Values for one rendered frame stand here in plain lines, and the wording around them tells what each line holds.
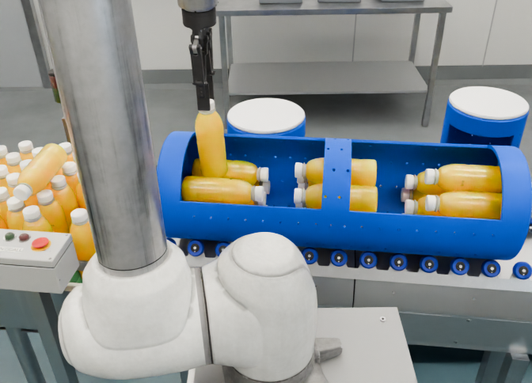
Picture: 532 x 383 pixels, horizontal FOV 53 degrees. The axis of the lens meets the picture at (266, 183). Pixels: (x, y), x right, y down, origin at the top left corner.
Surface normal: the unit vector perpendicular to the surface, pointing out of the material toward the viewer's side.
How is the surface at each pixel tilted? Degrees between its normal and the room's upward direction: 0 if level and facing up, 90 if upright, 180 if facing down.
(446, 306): 70
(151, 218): 87
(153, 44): 90
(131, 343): 82
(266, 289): 58
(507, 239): 90
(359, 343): 0
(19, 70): 90
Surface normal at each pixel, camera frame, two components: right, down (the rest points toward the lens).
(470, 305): -0.12, 0.23
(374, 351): -0.02, -0.84
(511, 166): -0.06, -0.61
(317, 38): 0.00, 0.55
